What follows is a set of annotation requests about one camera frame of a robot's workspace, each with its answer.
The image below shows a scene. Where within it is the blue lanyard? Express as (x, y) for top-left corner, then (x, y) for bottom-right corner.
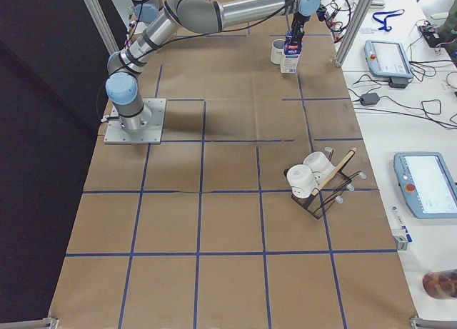
(372, 9), (405, 33)

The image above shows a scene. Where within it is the white grey-lined mug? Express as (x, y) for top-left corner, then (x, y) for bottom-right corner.
(270, 39), (285, 65)

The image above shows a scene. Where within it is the white cup rear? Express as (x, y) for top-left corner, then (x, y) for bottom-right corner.
(303, 151), (335, 184)

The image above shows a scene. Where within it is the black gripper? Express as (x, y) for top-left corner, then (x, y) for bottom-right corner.
(286, 12), (310, 48)

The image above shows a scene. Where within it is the brown paper table cover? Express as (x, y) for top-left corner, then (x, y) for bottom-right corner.
(49, 16), (416, 328)

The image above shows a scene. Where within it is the aluminium frame post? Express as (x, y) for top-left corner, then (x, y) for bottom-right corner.
(333, 0), (373, 68)

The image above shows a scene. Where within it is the blue teach pendant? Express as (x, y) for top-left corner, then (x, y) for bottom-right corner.
(363, 40), (413, 79)
(393, 152), (456, 219)

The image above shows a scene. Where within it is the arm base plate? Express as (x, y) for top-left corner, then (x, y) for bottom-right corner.
(104, 98), (166, 144)

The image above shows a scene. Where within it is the black cup rack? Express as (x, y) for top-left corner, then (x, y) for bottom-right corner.
(283, 147), (366, 219)

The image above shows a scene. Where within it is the white cup front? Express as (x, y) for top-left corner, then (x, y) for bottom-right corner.
(286, 164), (318, 198)

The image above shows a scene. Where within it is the white cup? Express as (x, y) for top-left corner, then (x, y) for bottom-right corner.
(286, 164), (318, 198)
(303, 151), (335, 184)

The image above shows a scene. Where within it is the black power adapter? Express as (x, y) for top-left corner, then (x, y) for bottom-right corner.
(359, 92), (380, 106)

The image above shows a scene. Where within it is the wooden spatula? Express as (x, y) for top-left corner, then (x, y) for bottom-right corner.
(311, 148), (357, 196)

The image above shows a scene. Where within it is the blue white milk carton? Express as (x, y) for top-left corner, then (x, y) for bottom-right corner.
(280, 36), (302, 74)

